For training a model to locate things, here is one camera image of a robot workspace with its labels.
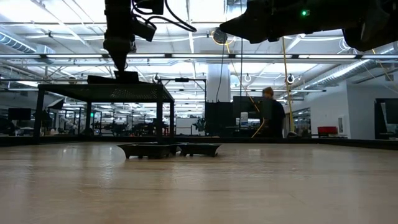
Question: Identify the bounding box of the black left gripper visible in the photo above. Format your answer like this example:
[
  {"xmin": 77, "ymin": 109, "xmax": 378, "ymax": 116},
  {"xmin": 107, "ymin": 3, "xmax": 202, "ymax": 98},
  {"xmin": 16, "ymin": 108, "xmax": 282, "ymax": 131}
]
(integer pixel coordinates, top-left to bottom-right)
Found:
[{"xmin": 103, "ymin": 0, "xmax": 137, "ymax": 72}]

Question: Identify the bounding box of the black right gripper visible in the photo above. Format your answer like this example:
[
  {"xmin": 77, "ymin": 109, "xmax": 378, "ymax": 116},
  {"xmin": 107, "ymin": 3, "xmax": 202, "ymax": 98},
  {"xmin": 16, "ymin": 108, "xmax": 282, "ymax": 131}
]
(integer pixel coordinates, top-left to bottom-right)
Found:
[{"xmin": 219, "ymin": 0, "xmax": 287, "ymax": 44}]

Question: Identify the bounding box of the large black square plate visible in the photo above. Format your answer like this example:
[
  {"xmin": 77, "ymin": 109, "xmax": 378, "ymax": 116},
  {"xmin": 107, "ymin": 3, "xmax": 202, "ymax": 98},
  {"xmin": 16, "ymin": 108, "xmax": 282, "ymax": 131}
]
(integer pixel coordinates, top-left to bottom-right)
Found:
[{"xmin": 86, "ymin": 75, "xmax": 116, "ymax": 85}]

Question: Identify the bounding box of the black perforated metal shelf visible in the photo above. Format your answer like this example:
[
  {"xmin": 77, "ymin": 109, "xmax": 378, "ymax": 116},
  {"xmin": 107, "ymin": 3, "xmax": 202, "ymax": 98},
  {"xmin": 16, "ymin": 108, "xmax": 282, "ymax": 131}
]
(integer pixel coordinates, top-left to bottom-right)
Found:
[{"xmin": 33, "ymin": 83, "xmax": 175, "ymax": 144}]

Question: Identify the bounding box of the black cabinet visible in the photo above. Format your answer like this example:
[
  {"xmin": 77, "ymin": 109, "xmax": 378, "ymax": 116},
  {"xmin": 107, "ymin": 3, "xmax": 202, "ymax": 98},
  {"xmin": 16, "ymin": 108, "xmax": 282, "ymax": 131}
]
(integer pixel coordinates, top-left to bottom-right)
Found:
[{"xmin": 205, "ymin": 101, "xmax": 234, "ymax": 137}]

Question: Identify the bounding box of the person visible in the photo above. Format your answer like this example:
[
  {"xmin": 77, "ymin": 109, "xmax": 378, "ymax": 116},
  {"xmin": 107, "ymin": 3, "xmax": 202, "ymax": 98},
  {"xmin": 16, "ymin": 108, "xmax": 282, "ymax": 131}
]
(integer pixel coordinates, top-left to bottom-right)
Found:
[{"xmin": 260, "ymin": 86, "xmax": 286, "ymax": 139}]

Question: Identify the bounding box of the white cabinet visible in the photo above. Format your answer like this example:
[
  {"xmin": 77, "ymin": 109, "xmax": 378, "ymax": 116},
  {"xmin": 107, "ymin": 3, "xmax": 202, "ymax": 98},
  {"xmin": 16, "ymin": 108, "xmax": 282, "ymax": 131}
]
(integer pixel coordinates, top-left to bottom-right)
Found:
[{"xmin": 175, "ymin": 117, "xmax": 200, "ymax": 136}]

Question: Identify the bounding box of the distant potted plant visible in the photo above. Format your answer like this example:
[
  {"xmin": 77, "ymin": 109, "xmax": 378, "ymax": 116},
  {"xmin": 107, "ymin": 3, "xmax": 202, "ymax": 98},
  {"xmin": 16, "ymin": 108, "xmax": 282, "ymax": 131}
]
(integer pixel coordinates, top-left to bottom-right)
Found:
[{"xmin": 192, "ymin": 117, "xmax": 206, "ymax": 133}]

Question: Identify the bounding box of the small black monitor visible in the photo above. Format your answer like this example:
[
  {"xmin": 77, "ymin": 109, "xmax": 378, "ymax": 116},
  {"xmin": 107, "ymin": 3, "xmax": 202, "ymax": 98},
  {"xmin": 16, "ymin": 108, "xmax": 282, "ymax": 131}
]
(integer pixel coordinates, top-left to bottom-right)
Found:
[{"xmin": 7, "ymin": 108, "xmax": 32, "ymax": 121}]

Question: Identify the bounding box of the red box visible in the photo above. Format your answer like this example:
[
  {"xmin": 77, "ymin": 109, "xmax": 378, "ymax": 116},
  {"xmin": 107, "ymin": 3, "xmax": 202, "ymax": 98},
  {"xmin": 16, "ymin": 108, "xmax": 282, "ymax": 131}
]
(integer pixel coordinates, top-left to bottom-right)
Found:
[{"xmin": 317, "ymin": 126, "xmax": 338, "ymax": 135}]

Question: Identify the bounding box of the black ceiling cable reel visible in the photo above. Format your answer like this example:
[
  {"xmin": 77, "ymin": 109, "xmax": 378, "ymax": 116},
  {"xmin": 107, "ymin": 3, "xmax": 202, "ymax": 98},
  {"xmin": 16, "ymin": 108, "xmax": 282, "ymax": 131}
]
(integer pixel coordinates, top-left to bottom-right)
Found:
[{"xmin": 213, "ymin": 27, "xmax": 229, "ymax": 45}]

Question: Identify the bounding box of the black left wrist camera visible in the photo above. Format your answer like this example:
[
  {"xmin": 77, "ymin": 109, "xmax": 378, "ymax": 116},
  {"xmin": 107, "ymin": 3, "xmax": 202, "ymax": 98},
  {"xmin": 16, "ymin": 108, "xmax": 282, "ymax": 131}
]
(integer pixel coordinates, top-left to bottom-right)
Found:
[{"xmin": 133, "ymin": 17, "xmax": 157, "ymax": 43}]

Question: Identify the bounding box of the yellow hanging cable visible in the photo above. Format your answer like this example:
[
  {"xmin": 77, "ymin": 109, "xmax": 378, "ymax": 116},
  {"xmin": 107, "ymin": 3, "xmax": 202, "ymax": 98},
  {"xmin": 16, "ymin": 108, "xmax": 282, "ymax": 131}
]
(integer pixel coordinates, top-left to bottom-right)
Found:
[{"xmin": 281, "ymin": 37, "xmax": 295, "ymax": 133}]

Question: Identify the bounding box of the black wall monitor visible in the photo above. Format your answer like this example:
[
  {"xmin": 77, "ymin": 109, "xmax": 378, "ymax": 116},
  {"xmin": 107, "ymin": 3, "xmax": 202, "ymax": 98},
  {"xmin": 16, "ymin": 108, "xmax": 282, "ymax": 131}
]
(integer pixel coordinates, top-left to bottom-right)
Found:
[{"xmin": 374, "ymin": 98, "xmax": 398, "ymax": 140}]

